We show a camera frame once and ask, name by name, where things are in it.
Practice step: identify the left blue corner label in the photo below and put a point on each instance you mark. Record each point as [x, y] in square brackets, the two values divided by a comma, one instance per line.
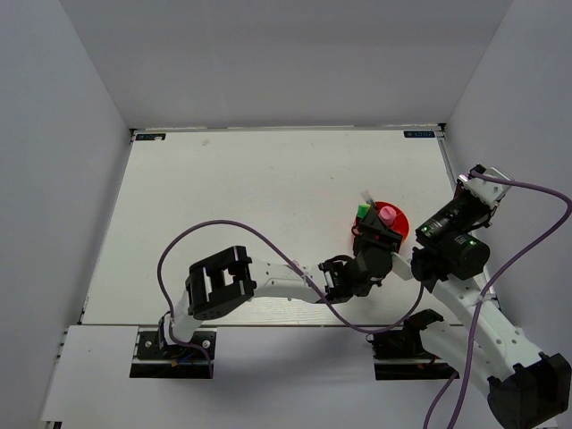
[150, 137]

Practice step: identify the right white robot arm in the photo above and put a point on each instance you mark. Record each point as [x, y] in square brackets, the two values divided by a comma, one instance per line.
[523, 386]

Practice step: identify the orange round organizer container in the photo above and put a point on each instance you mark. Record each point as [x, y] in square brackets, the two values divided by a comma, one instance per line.
[400, 223]

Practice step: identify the pink eraser roll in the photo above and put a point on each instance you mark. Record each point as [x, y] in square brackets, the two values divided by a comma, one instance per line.
[388, 215]

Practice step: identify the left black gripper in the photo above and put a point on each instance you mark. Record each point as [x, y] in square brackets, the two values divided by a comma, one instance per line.
[373, 225]

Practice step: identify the green highlighter marker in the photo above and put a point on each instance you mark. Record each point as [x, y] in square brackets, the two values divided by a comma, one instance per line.
[362, 210]

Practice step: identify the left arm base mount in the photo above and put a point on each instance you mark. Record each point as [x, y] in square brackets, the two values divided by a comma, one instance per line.
[150, 361]

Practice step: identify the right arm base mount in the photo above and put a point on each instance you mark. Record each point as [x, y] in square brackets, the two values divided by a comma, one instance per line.
[399, 354]

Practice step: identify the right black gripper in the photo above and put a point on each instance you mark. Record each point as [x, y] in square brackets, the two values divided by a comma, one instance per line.
[487, 214]

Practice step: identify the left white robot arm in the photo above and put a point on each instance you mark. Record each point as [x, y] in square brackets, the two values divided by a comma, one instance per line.
[219, 284]

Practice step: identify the blue corner label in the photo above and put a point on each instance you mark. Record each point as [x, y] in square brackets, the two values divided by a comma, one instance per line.
[150, 137]
[419, 134]

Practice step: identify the wrist white camera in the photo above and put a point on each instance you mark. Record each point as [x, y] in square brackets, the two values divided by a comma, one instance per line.
[401, 267]
[488, 192]

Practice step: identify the right blue corner label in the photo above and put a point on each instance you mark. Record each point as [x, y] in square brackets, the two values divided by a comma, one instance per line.
[419, 134]

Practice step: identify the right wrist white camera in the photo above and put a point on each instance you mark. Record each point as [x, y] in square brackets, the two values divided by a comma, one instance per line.
[488, 192]

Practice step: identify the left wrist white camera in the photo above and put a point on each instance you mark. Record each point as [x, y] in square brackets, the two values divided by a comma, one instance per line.
[401, 267]

